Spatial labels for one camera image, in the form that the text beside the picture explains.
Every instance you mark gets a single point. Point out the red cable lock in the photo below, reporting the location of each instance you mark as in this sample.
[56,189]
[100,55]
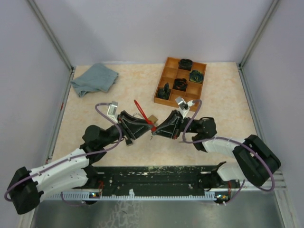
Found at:
[143,116]

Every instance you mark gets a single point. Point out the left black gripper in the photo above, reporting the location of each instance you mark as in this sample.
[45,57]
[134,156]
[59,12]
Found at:
[133,132]

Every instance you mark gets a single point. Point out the blue folded cloth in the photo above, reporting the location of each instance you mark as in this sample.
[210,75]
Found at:
[98,78]

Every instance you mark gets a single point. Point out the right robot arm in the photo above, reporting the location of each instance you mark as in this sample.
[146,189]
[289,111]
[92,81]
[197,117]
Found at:
[254,161]

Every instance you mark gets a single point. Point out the wooden compartment tray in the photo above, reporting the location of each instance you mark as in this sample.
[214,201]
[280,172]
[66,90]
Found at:
[180,77]

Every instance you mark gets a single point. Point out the black cable lock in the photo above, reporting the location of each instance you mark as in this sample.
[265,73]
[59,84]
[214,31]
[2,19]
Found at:
[129,142]

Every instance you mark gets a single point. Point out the white toothed cable duct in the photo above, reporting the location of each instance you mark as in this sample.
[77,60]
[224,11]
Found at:
[138,194]

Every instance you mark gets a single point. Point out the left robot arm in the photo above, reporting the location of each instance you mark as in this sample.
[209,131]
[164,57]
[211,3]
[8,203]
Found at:
[28,188]

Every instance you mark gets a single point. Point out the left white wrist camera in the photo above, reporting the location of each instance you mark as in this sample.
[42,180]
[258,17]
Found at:
[111,112]

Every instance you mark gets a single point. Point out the brass padlock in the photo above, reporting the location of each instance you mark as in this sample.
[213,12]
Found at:
[153,119]

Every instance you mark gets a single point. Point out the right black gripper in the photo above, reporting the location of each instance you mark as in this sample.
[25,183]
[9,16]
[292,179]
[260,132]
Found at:
[167,128]

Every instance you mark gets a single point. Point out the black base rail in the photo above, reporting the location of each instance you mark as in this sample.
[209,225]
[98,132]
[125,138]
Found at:
[204,176]

